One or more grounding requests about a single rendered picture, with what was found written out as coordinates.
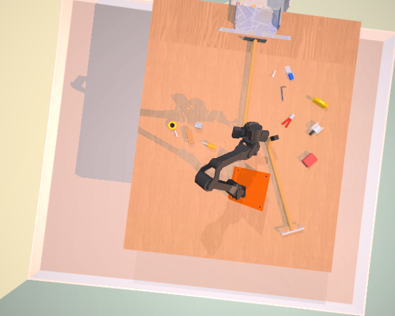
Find red-handled pliers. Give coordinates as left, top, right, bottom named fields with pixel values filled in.
left=282, top=114, right=295, bottom=128

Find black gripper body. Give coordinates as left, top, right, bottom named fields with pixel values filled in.
left=232, top=126, right=269, bottom=142

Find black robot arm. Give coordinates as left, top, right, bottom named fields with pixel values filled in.
left=195, top=122, right=263, bottom=200

